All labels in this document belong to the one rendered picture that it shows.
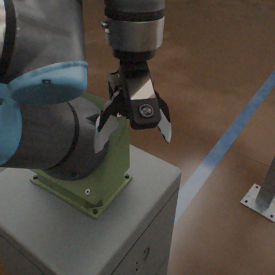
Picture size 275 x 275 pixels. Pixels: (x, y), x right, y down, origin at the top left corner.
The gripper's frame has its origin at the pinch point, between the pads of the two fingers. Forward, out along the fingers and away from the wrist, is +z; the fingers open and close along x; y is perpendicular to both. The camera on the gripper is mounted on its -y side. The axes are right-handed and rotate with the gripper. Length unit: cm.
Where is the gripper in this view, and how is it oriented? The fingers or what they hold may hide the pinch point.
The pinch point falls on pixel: (134, 150)
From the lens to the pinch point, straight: 56.0
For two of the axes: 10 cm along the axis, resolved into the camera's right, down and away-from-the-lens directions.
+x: -9.6, 1.3, -2.3
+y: -2.6, -5.7, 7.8
